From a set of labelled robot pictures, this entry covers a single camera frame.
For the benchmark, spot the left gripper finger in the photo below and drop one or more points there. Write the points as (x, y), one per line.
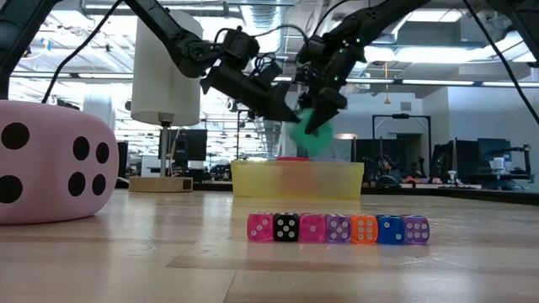
(280, 107)

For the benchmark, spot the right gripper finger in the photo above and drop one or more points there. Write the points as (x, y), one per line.
(328, 107)

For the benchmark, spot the teal foam die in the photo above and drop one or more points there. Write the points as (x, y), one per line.
(313, 141)

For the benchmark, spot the red foam die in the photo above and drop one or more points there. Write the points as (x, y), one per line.
(292, 158)

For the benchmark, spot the pink foam die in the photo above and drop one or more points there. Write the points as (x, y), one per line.
(46, 168)

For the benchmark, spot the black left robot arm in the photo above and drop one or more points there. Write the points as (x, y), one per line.
(177, 33)

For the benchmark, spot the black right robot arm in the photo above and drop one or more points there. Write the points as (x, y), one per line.
(379, 17)

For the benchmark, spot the white shade table lamp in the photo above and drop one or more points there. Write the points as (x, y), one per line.
(164, 84)

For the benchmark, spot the black computer monitor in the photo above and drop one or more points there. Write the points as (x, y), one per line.
(195, 145)
(463, 160)
(492, 147)

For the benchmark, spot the yellow translucent plastic tray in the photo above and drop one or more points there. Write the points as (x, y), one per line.
(261, 181)

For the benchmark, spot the person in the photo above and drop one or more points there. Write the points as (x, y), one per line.
(385, 165)

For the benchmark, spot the long ceiling light strip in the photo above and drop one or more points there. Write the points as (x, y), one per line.
(421, 82)

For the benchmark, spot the small black die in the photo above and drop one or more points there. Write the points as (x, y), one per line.
(280, 235)

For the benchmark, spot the small purple translucent die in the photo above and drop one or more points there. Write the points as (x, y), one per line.
(338, 237)
(417, 240)

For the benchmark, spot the white pillar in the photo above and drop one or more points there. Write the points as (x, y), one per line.
(101, 113)

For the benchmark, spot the small orange translucent die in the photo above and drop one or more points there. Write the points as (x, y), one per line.
(364, 240)

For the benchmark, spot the small blue translucent die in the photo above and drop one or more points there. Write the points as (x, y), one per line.
(391, 231)

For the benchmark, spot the white cup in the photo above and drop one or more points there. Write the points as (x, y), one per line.
(498, 165)

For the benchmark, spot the black metal rack frame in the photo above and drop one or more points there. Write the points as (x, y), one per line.
(400, 116)

